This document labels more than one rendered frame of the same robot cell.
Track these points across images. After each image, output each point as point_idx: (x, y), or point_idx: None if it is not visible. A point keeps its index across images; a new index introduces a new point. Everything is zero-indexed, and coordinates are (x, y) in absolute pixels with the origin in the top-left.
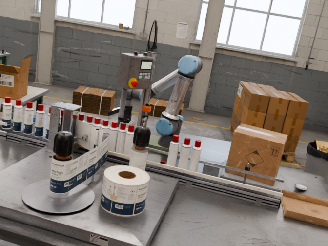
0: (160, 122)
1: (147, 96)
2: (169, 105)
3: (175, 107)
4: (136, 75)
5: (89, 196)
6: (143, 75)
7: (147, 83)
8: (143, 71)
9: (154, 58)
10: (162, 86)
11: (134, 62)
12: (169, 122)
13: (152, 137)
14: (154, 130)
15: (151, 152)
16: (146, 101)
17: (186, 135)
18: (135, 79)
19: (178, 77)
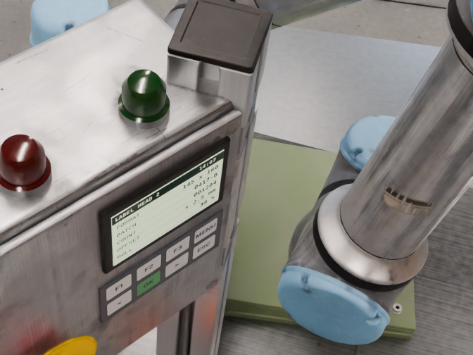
0: (308, 295)
1: (205, 313)
2: (369, 208)
3: (419, 228)
4: (77, 322)
5: None
6: (148, 277)
7: (199, 275)
8: (142, 256)
9: (248, 106)
10: (313, 5)
11: (20, 279)
12: (367, 310)
13: (260, 187)
14: (268, 46)
15: (259, 339)
16: (202, 334)
17: (427, 65)
18: (74, 345)
19: (462, 66)
